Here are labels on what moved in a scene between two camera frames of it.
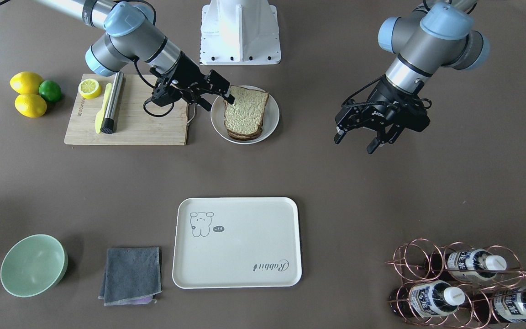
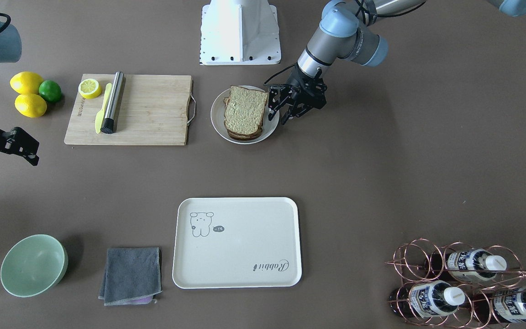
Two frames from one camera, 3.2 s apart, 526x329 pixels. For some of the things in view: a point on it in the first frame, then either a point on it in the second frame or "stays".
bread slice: x=245 y=114 stays
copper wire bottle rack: x=458 y=286 stays
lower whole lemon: x=30 y=105 stays
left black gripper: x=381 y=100 -> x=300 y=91
